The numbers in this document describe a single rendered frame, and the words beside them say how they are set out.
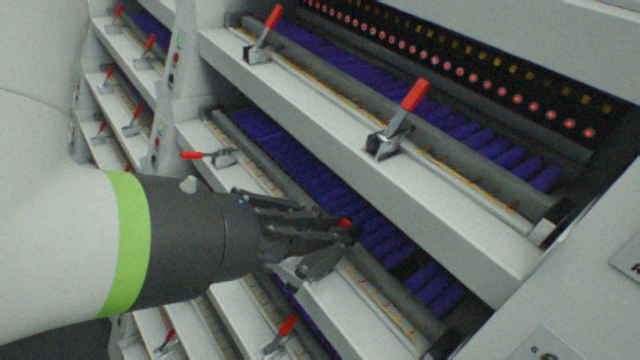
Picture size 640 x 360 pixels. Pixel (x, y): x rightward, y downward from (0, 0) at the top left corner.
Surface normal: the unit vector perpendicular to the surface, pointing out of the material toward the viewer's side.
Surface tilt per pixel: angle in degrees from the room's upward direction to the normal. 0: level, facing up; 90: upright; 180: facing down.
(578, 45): 109
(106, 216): 34
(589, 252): 90
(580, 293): 90
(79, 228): 42
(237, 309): 19
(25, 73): 63
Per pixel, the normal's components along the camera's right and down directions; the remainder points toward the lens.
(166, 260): 0.77, 0.14
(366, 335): 0.14, -0.76
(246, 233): 0.79, -0.18
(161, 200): 0.67, -0.60
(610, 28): -0.77, 0.32
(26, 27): 0.95, 0.06
